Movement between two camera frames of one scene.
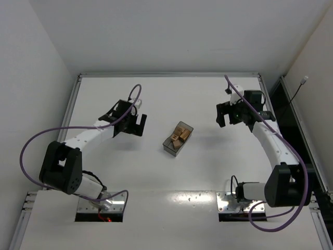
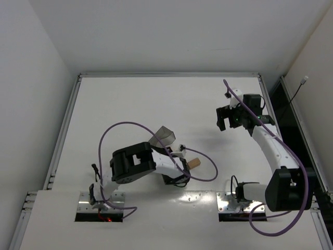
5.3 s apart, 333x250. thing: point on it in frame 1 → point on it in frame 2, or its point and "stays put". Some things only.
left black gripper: x=132 y=125 → x=186 y=168
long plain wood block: x=179 y=130 → x=193 y=163
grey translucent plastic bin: x=182 y=144 → x=165 y=135
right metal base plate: x=227 y=203 stays put
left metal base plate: x=116 y=203 stays put
